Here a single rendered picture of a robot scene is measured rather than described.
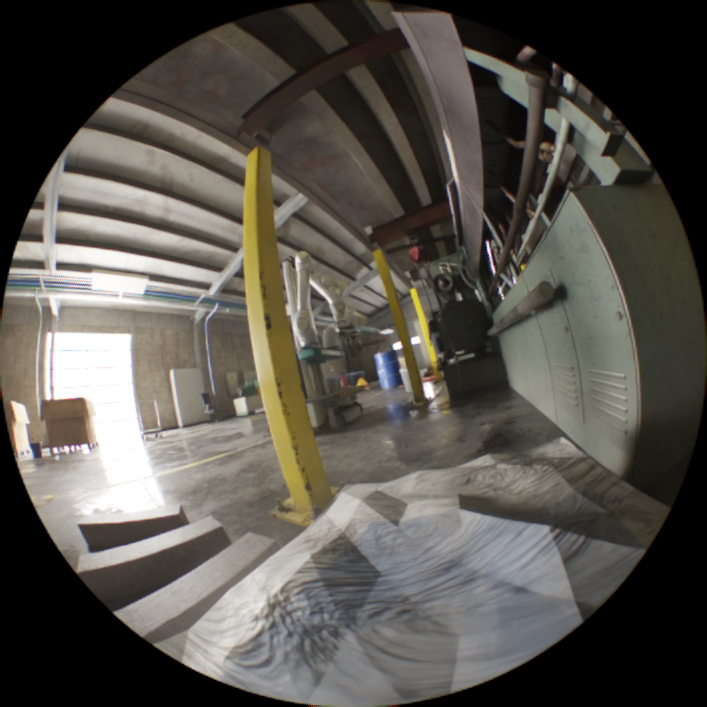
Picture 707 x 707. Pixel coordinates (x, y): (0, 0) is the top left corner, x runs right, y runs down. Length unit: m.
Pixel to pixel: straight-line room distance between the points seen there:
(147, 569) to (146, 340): 9.20
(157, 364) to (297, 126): 8.80
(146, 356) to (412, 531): 9.39
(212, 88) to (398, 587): 1.83
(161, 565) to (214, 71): 2.00
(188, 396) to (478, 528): 8.79
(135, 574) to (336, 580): 0.57
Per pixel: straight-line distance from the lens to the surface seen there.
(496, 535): 0.16
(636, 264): 0.53
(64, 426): 5.98
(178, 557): 0.66
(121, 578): 0.69
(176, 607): 0.47
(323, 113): 1.57
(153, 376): 9.31
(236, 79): 1.69
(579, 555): 0.15
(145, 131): 5.94
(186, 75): 1.73
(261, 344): 0.69
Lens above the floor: 0.38
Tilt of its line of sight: 7 degrees up
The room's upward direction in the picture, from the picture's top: 14 degrees counter-clockwise
